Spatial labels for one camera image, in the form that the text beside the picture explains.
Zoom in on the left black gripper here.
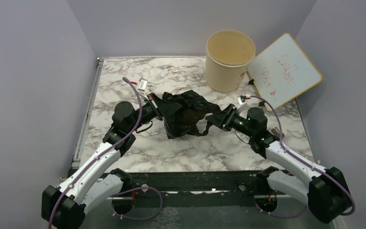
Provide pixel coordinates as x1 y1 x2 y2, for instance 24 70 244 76
128 93 183 133

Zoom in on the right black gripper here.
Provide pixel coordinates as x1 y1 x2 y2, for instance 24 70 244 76
205 103 255 138

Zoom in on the black plastic trash bag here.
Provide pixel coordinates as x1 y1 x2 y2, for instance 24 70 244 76
162 90 221 139

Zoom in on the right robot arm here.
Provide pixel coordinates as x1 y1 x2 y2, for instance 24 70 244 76
205 104 355 223

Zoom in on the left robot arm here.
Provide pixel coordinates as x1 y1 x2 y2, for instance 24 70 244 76
41 93 182 229

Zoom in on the beige round trash bin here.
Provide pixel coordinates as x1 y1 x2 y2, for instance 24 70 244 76
204 30 256 93

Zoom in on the small grey metal piece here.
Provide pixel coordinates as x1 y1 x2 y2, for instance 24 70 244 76
271 127 285 138

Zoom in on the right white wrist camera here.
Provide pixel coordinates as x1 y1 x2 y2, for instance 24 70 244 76
237 94 251 113

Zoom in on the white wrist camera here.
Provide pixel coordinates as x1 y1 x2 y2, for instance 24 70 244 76
136 78 148 93
237 94 251 113

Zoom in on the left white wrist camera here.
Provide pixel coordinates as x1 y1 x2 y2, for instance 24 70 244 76
136 78 148 93

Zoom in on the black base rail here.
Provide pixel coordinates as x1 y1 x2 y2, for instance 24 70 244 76
94 169 308 208

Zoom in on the white board with wooden frame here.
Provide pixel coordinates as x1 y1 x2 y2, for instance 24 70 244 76
248 33 323 109

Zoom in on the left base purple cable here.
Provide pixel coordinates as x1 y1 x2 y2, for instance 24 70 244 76
111 184 164 221

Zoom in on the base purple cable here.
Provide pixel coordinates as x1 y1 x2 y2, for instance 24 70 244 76
111 184 164 221
254 202 308 220

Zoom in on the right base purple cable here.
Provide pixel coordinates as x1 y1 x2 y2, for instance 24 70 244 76
254 202 308 220

